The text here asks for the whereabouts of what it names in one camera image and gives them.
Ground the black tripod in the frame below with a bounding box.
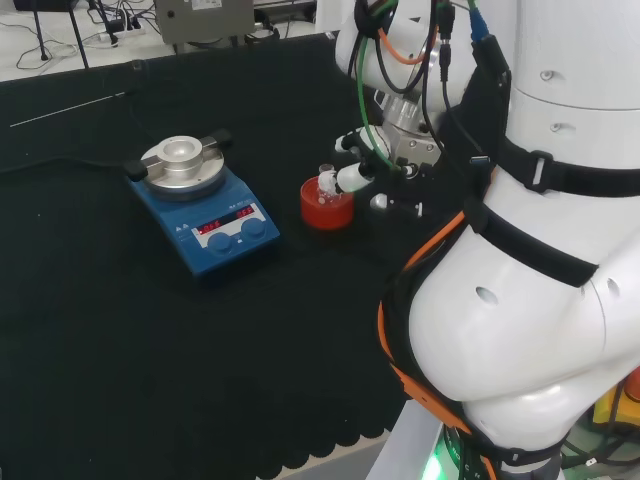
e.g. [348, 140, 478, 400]
[30, 0, 92, 70]

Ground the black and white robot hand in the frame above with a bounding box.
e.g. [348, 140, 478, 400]
[332, 123, 446, 221]

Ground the yellow stop button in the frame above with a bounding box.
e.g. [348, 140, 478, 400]
[592, 368, 640, 432]

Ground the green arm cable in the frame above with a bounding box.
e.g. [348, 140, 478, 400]
[355, 0, 402, 172]

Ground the black bench cloth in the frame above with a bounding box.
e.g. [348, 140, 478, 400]
[0, 29, 454, 480]

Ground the grey metal box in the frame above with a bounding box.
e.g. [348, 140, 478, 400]
[153, 0, 257, 47]

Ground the thin temperature probe with cable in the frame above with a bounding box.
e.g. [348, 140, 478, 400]
[9, 89, 156, 139]

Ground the white power strip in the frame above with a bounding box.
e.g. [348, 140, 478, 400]
[97, 19, 147, 40]

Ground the clear glass round-bottom flask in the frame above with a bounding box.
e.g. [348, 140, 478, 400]
[317, 162, 344, 206]

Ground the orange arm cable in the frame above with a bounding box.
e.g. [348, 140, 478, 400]
[376, 208, 501, 480]

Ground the red flask support ring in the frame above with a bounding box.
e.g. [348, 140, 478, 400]
[299, 174, 357, 232]

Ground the heater with blue base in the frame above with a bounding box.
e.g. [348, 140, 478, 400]
[124, 128, 282, 291]

